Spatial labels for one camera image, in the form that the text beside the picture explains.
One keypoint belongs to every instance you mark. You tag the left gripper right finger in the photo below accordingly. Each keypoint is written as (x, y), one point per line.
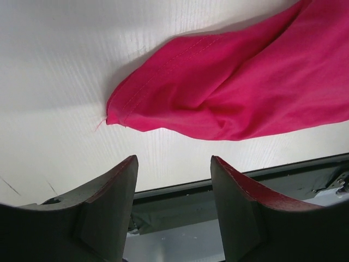
(259, 224)

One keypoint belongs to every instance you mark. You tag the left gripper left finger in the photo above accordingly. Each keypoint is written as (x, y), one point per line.
(88, 223)

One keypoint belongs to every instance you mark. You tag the pink t shirt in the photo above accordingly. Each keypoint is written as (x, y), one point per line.
(285, 73)

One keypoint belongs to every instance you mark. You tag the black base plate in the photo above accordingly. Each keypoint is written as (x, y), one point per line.
(191, 203)

